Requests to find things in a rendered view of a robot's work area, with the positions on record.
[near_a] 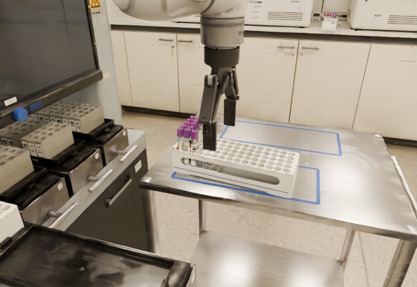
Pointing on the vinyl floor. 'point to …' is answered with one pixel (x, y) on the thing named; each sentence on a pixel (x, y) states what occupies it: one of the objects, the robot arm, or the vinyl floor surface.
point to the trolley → (295, 206)
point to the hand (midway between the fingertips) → (220, 132)
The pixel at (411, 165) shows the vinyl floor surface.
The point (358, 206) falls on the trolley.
